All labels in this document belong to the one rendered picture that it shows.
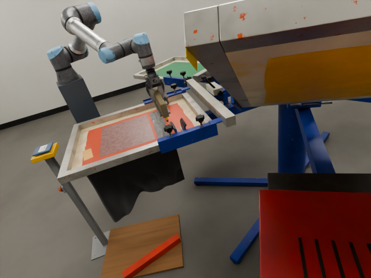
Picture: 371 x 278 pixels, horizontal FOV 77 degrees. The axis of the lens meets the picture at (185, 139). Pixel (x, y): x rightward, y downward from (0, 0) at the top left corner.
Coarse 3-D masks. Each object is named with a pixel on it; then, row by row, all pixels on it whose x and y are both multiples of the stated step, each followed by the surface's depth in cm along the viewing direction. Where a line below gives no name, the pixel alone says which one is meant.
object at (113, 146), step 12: (168, 120) 139; (132, 132) 135; (144, 132) 132; (96, 144) 133; (108, 144) 130; (120, 144) 127; (132, 144) 124; (144, 144) 122; (96, 156) 122; (108, 156) 119
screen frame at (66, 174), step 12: (180, 96) 162; (132, 108) 157; (144, 108) 159; (192, 108) 141; (96, 120) 154; (108, 120) 156; (204, 120) 122; (72, 132) 144; (72, 144) 131; (156, 144) 113; (72, 156) 123; (120, 156) 110; (132, 156) 111; (60, 168) 112; (84, 168) 108; (96, 168) 109; (60, 180) 107
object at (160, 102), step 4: (152, 88) 135; (156, 88) 134; (156, 92) 129; (156, 96) 124; (160, 96) 123; (156, 100) 129; (160, 100) 118; (160, 104) 114; (164, 104) 114; (160, 108) 118; (164, 108) 115; (164, 112) 116; (164, 116) 117; (168, 116) 118
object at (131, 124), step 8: (176, 104) 156; (176, 112) 146; (120, 120) 153; (128, 120) 151; (136, 120) 148; (144, 120) 146; (96, 128) 151; (104, 128) 148; (112, 128) 146; (120, 128) 143; (128, 128) 141; (136, 128) 139; (88, 136) 143; (96, 136) 141; (104, 136) 139; (112, 136) 137; (88, 144) 135
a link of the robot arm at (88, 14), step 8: (80, 8) 130; (88, 8) 132; (96, 8) 135; (80, 16) 129; (88, 16) 132; (96, 16) 136; (88, 24) 136; (72, 40) 158; (80, 40) 153; (72, 48) 162; (80, 48) 161; (72, 56) 166; (80, 56) 169
